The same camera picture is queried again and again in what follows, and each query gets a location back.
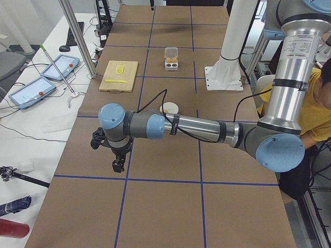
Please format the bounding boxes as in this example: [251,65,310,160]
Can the black keyboard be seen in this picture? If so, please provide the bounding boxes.
[66,21,85,47]

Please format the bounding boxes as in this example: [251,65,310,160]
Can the metal rod green tip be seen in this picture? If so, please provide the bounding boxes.
[40,45,78,98]

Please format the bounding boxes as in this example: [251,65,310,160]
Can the aluminium frame post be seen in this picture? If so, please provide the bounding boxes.
[58,0,97,79]

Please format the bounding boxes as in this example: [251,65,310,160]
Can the teach pendant far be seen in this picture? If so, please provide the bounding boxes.
[40,54,80,81]

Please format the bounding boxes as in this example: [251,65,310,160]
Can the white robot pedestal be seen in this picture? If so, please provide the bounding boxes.
[205,0,259,91]

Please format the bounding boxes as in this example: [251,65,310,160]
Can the black computer mouse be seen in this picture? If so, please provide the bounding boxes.
[58,45,71,52]

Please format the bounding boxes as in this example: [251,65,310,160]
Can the black tripod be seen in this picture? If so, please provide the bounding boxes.
[1,166,50,188]

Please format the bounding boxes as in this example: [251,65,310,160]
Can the wooden cutting board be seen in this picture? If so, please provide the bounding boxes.
[99,60,138,92]

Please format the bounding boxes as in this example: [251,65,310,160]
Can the white bowl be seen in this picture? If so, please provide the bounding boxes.
[159,102,179,114]

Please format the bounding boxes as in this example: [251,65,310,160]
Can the teach pendant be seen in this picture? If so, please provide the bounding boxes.
[40,54,80,81]
[9,76,56,109]

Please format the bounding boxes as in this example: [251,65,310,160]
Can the teach pendant near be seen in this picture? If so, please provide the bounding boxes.
[9,76,56,109]

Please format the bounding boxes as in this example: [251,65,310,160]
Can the red cylinder bottle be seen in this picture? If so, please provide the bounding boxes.
[1,219,30,239]

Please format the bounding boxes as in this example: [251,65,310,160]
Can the yellow plastic knife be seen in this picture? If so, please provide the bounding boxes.
[105,80,128,83]

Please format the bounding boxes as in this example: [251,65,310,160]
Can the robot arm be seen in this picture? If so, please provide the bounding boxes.
[91,1,330,173]

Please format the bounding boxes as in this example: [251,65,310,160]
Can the yellow lemon slices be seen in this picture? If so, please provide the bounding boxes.
[115,63,125,74]

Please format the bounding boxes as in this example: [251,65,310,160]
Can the person in yellow shirt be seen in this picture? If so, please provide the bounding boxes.
[257,60,331,202]

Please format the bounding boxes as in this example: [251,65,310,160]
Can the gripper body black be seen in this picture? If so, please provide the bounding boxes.
[106,136,133,157]

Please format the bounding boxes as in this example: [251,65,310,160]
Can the grey office chair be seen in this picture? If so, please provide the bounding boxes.
[0,33,36,96]

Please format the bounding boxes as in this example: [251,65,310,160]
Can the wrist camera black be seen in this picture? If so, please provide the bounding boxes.
[90,128,106,150]

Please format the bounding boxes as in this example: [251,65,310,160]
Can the folded blue umbrella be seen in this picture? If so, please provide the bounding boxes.
[0,196,32,216]

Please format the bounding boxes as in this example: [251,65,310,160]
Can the clear plastic egg box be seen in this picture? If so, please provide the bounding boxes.
[164,46,178,71]

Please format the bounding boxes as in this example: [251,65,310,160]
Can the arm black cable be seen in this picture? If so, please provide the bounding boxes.
[136,89,273,143]

